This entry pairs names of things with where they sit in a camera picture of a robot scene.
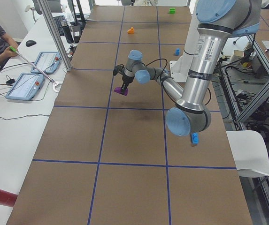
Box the black water bottle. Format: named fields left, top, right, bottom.
left=61, top=20, right=74, bottom=44

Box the white chair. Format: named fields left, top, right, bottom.
left=226, top=130, right=269, bottom=178

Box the blue teach pendant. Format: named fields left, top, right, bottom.
left=34, top=52, right=61, bottom=74
left=5, top=73, right=45, bottom=101

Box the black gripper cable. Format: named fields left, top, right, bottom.
left=143, top=58, right=169, bottom=73

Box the long blue four-stud brick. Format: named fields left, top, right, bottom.
left=191, top=133, right=200, bottom=145

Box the blue teach pendant near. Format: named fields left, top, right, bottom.
left=5, top=73, right=45, bottom=101

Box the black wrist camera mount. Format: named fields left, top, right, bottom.
left=113, top=64, right=125, bottom=76

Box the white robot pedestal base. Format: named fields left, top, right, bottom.
left=169, top=14, right=196, bottom=83

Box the black computer mouse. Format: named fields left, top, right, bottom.
left=25, top=40, right=37, bottom=47

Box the green two-stud block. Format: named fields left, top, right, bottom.
left=169, top=7, right=176, bottom=14

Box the black keyboard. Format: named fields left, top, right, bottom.
left=53, top=15, right=65, bottom=36

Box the aluminium frame post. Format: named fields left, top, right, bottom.
left=38, top=0, right=72, bottom=72

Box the blue teach pendant far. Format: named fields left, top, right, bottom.
left=34, top=52, right=61, bottom=74

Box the purple trapezoid block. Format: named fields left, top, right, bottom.
left=114, top=87, right=129, bottom=96

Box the green handled reacher stick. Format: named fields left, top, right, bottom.
left=9, top=45, right=63, bottom=93

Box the small blue block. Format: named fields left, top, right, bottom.
left=174, top=48, right=180, bottom=56

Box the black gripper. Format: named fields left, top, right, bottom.
left=121, top=75, right=133, bottom=93

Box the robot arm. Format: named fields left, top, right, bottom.
left=113, top=0, right=261, bottom=136

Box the orange trapezoid block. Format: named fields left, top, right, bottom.
left=127, top=27, right=135, bottom=34

